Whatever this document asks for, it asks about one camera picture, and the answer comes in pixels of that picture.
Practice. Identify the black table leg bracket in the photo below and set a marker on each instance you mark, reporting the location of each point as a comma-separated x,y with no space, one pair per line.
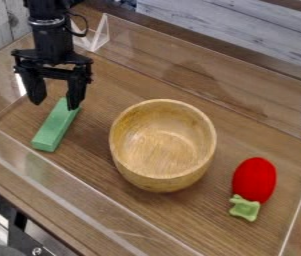
20,240

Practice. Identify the red felt strawberry toy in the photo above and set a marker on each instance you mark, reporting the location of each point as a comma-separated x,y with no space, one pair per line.
253,184

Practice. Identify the brown wooden bowl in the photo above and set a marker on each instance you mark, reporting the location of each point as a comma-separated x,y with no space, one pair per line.
163,142

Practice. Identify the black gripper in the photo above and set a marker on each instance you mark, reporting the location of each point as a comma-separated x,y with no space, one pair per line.
54,60

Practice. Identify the clear acrylic tray wall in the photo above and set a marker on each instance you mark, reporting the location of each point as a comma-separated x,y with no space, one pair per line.
94,225

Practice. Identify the clear acrylic corner bracket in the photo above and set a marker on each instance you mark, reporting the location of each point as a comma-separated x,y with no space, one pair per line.
96,37

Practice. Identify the green rectangular block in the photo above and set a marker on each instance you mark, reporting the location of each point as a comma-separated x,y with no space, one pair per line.
54,127

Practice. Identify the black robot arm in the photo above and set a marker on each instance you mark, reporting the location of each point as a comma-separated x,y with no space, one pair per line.
46,9

